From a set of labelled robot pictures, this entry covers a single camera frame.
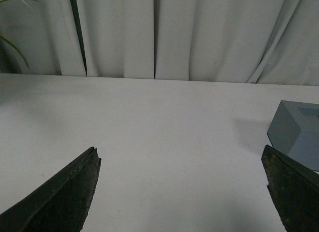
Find gray cube base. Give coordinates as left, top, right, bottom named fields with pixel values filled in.
left=267, top=100, right=319, bottom=171

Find white curtain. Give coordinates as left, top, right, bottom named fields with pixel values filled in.
left=0, top=0, right=319, bottom=86

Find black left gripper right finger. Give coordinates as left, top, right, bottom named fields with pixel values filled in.
left=261, top=145, right=319, bottom=232

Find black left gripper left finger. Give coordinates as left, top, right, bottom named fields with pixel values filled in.
left=0, top=147, right=101, bottom=232

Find green plant leaves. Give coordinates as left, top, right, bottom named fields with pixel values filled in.
left=0, top=0, right=43, bottom=68

